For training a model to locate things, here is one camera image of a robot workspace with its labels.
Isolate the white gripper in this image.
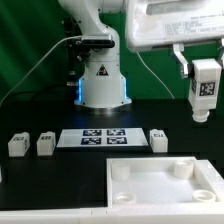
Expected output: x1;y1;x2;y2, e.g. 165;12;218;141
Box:
126;0;224;79

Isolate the white square table top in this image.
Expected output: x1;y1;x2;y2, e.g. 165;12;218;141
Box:
106;157;224;208

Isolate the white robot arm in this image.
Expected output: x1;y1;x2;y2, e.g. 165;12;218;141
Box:
58;0;224;111

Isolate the white marker sheet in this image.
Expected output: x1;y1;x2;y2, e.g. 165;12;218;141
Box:
57;128;148;148

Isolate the white front fence bar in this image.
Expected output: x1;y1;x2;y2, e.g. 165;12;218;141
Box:
0;203;224;224

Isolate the white block left edge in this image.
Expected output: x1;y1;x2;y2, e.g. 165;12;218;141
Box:
0;165;2;184

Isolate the white cable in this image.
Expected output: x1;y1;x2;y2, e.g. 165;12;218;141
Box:
0;35;176;108

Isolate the black cable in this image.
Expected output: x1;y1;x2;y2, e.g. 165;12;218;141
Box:
0;87;69;108

